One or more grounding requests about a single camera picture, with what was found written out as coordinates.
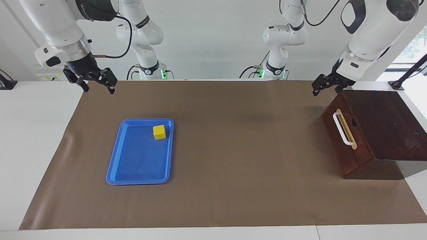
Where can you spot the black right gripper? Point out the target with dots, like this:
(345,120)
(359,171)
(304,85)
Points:
(85,70)

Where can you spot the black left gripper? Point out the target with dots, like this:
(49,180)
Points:
(337,78)

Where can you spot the yellow cube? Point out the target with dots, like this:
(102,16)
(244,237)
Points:
(159,132)

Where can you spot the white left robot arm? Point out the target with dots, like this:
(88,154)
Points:
(370,36)

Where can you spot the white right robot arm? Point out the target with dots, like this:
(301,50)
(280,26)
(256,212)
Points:
(56,26)

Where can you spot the dark wooden cabinet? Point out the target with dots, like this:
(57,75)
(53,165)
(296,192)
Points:
(387,126)

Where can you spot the blue plastic tray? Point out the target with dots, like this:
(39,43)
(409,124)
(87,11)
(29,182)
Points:
(140,163)

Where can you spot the black stand base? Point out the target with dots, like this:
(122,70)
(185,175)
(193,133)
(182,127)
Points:
(6,84)

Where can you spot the bright window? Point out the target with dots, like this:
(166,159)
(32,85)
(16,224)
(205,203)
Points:
(415,46)

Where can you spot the brown table mat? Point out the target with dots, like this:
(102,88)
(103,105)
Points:
(233,160)

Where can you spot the white wall socket box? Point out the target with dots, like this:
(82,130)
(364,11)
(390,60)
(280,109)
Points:
(46,76)

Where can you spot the black angled camera stand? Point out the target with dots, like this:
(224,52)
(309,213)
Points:
(408,75)

